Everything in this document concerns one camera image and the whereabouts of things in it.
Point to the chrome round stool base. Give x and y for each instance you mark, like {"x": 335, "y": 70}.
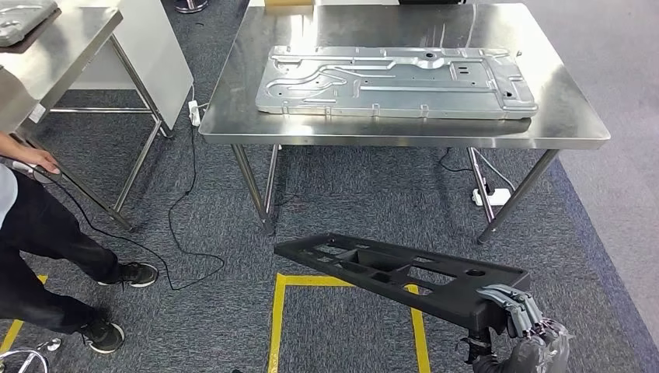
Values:
{"x": 190, "y": 5}

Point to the grey metal part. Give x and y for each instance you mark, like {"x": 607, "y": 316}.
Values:
{"x": 20, "y": 20}

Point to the person's forearm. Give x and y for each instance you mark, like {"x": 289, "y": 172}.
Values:
{"x": 13, "y": 146}

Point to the person's hand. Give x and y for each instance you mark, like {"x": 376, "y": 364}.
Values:
{"x": 36, "y": 158}

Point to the black round stool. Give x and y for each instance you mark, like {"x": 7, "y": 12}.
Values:
{"x": 23, "y": 352}

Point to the silver handheld controller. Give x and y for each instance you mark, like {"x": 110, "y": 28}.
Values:
{"x": 43, "y": 176}

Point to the black perforated plastic panel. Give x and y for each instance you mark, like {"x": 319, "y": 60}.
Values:
{"x": 463, "y": 309}

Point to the person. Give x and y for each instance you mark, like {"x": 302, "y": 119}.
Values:
{"x": 41, "y": 231}

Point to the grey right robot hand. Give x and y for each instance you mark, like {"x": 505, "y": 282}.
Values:
{"x": 535, "y": 350}

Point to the narrow stainless steel table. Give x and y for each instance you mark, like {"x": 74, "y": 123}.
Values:
{"x": 62, "y": 56}

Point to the brown cardboard box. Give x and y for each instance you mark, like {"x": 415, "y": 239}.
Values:
{"x": 288, "y": 2}

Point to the white board panel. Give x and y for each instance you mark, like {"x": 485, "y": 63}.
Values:
{"x": 149, "y": 56}

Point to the wide stainless steel workbench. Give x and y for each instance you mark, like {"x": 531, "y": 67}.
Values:
{"x": 237, "y": 103}

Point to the stamped sheet metal panel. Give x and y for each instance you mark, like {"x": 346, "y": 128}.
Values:
{"x": 412, "y": 100}

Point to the white power strip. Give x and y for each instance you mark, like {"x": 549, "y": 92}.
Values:
{"x": 491, "y": 197}
{"x": 194, "y": 113}

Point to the yellow floor tape square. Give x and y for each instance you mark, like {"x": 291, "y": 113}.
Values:
{"x": 10, "y": 337}

